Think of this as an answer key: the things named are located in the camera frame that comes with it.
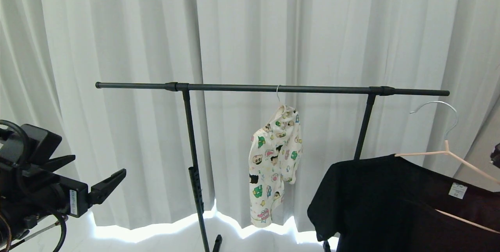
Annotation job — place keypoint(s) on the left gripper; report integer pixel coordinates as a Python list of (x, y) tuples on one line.
[(58, 195)]

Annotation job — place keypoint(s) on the cream printed garment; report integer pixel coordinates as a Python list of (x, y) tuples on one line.
[(273, 166)]

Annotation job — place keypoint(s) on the pink clothes hanger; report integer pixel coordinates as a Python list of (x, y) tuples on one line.
[(449, 152), (278, 93)]

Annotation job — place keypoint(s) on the black garment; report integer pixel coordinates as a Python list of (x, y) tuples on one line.
[(371, 205)]

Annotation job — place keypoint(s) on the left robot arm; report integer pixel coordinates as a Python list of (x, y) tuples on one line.
[(11, 189)]

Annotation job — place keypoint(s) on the black clothes rack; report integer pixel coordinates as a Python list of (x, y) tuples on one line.
[(273, 88)]

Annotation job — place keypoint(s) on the white curtain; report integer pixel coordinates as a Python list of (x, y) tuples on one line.
[(234, 29)]

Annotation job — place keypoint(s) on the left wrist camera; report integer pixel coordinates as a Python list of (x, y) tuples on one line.
[(39, 142)]

